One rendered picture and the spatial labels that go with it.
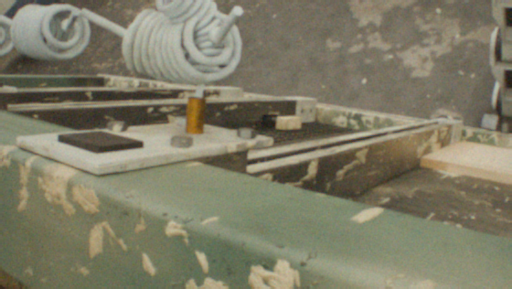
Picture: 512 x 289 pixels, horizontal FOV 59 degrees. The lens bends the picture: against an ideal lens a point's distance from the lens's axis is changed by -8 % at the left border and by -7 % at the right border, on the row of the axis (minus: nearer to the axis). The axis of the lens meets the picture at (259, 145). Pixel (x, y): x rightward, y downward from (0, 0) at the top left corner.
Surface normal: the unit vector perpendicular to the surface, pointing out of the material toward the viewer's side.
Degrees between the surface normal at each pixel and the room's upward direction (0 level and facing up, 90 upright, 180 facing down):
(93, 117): 90
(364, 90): 0
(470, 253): 51
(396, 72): 0
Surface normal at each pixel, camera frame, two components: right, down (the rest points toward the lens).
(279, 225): 0.09, -0.98
